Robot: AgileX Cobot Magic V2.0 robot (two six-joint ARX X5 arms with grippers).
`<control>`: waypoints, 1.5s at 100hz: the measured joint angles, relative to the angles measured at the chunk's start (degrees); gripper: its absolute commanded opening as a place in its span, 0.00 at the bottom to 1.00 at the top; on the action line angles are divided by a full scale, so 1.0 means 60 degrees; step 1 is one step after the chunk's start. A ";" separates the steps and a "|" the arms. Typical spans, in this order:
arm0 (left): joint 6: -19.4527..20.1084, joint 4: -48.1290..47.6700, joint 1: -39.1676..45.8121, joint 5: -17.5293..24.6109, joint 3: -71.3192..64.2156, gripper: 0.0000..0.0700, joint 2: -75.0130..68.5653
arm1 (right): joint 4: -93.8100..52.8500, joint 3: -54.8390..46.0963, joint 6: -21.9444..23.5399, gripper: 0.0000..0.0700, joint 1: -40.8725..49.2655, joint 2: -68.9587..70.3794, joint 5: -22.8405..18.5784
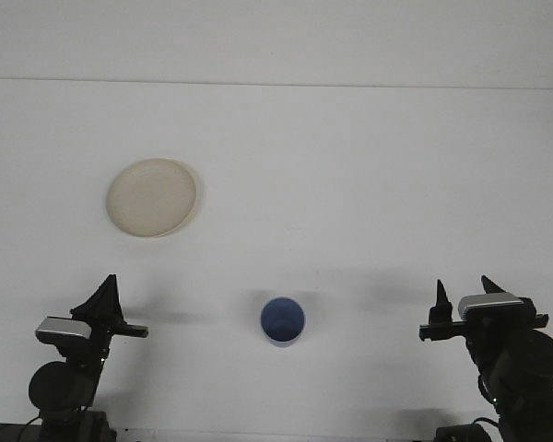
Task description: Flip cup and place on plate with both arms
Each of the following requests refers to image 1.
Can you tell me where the pale blue cup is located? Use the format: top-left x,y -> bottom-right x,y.
259,296 -> 307,349

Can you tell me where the pale round plate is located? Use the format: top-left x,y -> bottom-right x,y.
105,157 -> 205,239

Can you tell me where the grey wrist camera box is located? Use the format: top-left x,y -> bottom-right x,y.
34,316 -> 93,345
457,292 -> 525,321

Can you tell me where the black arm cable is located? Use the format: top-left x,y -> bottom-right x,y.
470,390 -> 553,436
19,415 -> 43,437

